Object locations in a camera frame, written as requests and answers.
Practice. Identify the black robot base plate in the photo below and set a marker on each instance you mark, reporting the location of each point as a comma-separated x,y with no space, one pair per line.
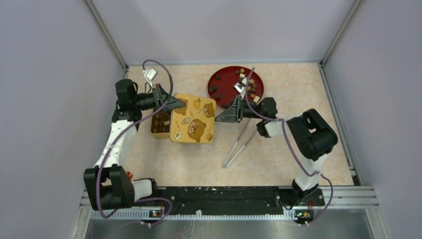
231,201

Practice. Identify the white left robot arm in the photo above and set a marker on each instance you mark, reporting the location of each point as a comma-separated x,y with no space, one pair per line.
107,183

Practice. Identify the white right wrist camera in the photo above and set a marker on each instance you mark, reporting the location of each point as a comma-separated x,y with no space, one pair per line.
241,89

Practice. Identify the red round tray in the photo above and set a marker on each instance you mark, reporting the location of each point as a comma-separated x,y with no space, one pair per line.
223,92

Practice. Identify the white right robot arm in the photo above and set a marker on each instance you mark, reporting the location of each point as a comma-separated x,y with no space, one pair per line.
308,136

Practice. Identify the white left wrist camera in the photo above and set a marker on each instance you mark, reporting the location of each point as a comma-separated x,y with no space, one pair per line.
149,75

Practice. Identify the gold box lid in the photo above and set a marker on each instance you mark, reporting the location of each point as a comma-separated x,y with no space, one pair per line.
193,123

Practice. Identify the steel serving tongs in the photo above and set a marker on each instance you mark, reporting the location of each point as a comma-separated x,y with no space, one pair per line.
241,142

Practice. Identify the white cable duct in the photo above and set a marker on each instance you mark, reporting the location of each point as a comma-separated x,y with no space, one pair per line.
145,214

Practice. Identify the gold chocolate box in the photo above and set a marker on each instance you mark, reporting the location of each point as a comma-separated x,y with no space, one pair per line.
160,125

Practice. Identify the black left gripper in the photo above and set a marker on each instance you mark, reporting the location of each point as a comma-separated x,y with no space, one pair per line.
165,101

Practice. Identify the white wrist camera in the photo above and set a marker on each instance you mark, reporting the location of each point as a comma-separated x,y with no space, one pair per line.
149,75
241,89

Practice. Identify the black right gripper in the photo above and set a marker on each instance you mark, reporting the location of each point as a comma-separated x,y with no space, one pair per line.
234,112

